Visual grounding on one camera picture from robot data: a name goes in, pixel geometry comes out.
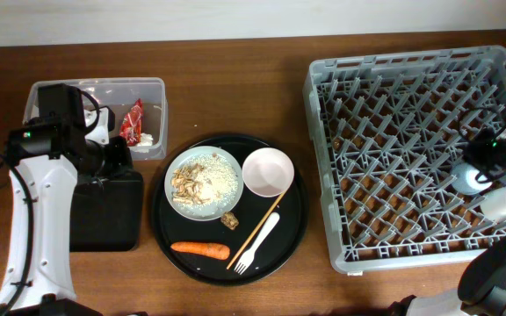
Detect blue cup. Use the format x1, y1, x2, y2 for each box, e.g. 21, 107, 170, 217
451, 162, 492, 196

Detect cream cup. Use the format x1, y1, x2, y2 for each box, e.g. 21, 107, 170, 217
480, 187, 506, 222

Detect red snack wrapper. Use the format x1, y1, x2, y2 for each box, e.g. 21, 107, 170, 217
119, 99, 144, 147

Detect white tissue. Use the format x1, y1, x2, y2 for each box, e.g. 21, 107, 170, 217
134, 133, 154, 152

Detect pink bowl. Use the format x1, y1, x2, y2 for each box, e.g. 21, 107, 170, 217
242, 147, 295, 198

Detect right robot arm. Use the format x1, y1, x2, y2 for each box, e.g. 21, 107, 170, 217
387, 120, 506, 315

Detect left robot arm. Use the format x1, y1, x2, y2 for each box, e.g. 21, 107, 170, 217
0, 83, 133, 315

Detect grey dishwasher rack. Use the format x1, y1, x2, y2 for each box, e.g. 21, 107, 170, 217
303, 46, 506, 275

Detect clear plastic bin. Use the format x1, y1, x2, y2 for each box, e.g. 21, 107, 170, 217
23, 77, 169, 162

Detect black rectangular tray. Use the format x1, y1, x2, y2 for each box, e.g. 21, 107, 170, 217
69, 169, 144, 252

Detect grey plate with rice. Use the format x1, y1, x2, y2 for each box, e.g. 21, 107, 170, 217
164, 146, 244, 221

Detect round black tray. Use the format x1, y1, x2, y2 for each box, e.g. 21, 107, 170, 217
150, 150, 309, 286

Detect brown food chunk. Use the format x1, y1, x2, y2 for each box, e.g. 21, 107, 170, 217
220, 212, 239, 230

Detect orange carrot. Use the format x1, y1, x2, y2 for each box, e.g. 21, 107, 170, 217
170, 241, 230, 261

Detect wooden chopstick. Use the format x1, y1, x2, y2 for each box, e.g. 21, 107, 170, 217
226, 189, 287, 269

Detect white plastic fork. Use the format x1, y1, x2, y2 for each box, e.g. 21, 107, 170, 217
234, 212, 280, 275

